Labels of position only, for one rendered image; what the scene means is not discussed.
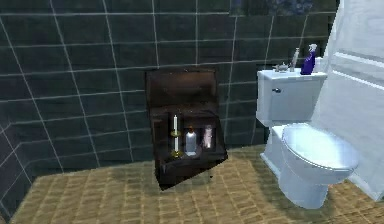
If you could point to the dark wooden commode with lid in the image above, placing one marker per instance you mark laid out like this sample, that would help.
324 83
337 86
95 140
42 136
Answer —
181 88

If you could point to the white candle on brass holder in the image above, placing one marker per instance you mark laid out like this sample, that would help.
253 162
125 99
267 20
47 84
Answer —
175 123
176 146

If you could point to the pale pink bottle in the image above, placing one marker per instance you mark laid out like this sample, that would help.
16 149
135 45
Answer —
208 136

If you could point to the grey bottle with red cap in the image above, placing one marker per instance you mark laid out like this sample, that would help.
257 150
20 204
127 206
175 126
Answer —
190 142

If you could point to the grey soap dish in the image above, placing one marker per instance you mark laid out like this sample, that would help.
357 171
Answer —
281 67

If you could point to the white toilet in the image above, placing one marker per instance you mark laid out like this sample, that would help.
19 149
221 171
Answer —
300 146

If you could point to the grey slim bottle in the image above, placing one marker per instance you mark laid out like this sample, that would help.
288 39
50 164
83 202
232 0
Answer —
294 59

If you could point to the purple spray bottle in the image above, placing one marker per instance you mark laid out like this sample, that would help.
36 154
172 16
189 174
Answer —
308 61

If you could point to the white roll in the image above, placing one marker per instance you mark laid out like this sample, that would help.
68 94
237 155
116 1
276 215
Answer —
318 64

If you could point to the white room door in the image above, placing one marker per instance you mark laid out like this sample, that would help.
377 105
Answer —
356 100

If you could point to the dark framed wall picture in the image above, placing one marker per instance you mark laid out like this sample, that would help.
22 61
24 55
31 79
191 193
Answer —
273 6

